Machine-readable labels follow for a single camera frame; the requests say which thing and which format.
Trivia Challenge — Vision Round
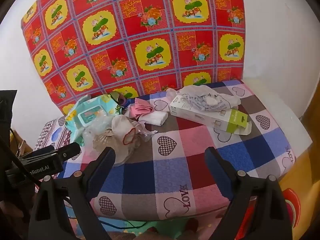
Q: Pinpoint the white feather shuttlecock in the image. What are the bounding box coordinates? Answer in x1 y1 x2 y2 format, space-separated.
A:
93 129 117 152

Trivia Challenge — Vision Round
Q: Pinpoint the teal wet wipes pack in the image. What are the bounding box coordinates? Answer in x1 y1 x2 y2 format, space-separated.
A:
65 94 121 146

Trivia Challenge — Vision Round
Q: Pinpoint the clear plastic bag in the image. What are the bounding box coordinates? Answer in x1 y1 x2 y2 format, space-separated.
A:
82 114 157 166

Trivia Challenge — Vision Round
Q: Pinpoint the white tissue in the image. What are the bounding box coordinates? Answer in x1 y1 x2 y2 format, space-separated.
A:
138 111 168 126

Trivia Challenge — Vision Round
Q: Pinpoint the wooden desk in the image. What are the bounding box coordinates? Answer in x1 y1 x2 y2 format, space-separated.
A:
10 128 33 157

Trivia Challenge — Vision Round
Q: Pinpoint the white green cardboard box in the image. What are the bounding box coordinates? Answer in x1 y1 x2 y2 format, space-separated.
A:
169 95 252 135

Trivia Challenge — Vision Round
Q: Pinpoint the checkered heart bed sheet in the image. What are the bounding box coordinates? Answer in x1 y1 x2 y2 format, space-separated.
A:
35 79 297 221

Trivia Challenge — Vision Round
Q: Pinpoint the white printed plastic bag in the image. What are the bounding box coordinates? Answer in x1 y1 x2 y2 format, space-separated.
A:
166 85 241 112

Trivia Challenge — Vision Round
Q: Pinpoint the pink folded cloth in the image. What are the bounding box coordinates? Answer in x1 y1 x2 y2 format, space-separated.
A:
130 98 154 118

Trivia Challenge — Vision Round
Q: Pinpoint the red floral patterned headboard cloth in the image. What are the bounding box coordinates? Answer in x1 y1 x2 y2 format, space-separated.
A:
21 0 245 114

